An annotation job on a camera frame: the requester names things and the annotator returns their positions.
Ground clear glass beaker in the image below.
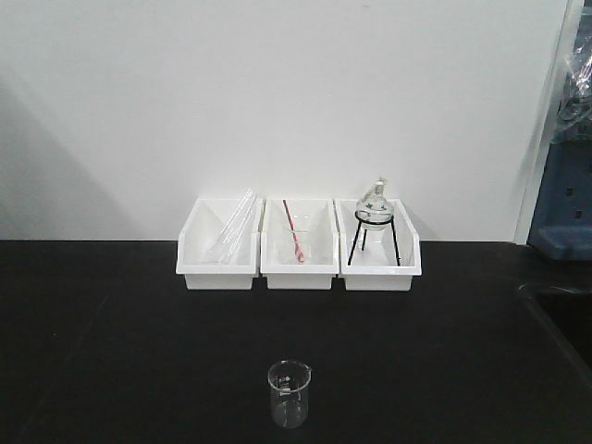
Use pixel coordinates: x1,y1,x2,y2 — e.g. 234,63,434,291
267,360,312,429

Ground small beaker in bin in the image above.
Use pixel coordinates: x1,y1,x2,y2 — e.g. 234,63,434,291
284,215,313,265

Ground middle white plastic bin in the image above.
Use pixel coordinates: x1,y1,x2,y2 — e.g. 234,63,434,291
260,199,339,290

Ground white plastic bin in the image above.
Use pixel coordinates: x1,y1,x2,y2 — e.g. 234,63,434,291
335,199,422,291
260,199,339,290
176,195,263,290

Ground red stirring rod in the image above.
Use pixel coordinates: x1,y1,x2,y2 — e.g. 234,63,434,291
282,199,305,264

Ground round glass flask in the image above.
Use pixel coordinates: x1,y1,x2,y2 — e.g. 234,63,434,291
355,178,394,231

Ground left white plastic bin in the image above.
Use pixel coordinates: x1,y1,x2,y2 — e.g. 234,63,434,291
176,195,263,290

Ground clear glass rods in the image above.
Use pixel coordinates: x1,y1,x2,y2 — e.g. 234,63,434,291
203,189,256,265

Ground right white plastic bin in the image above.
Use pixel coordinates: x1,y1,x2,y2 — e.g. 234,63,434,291
335,199,422,291

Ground black tripod stand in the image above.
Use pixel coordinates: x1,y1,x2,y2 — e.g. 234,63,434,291
347,211,401,266

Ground blue equipment at right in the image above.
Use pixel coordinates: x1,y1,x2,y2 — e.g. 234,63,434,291
526,0,592,265

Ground clear plastic bag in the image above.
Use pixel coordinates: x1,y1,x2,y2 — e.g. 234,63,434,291
552,0,592,144

